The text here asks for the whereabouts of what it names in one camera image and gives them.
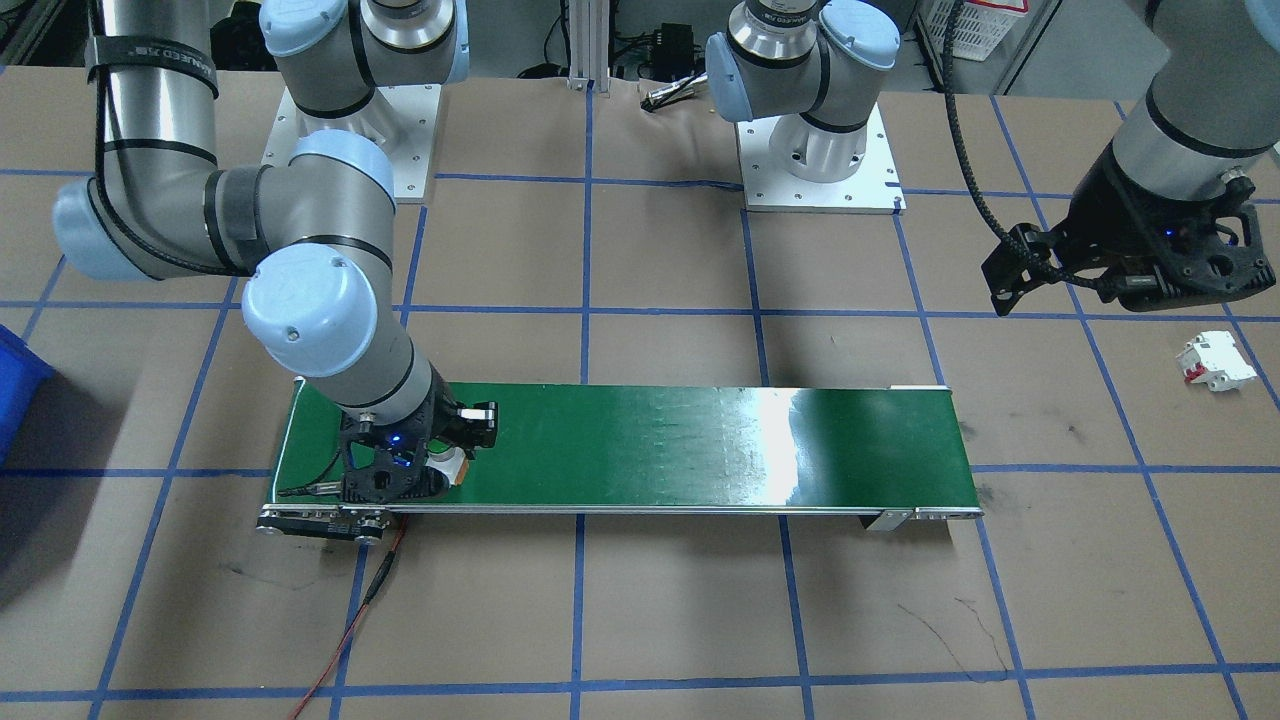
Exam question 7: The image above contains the green belt conveyor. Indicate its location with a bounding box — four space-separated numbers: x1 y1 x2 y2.
255 378 986 547

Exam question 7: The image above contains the white circuit breaker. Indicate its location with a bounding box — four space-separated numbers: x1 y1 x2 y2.
1175 330 1260 395

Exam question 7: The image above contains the white plastic basket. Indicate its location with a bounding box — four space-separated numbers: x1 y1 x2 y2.
914 0 1032 63

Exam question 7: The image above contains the blue plastic bin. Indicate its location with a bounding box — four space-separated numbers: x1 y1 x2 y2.
0 324 57 467

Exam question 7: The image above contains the metal plug connector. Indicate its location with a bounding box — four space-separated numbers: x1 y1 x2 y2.
639 79 712 112

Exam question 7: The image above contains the aluminium upright strut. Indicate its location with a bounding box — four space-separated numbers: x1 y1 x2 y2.
564 0 614 94

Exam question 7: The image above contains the black electronics box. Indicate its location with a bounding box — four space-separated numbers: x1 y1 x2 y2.
654 21 703 67

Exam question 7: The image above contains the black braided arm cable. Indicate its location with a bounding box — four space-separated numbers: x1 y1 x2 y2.
90 40 251 277
942 0 1123 303

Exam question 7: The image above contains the red conveyor power cable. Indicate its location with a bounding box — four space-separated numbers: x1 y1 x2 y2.
288 514 411 720

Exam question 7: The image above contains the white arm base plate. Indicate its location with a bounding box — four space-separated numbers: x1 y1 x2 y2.
735 100 907 216
262 85 443 205

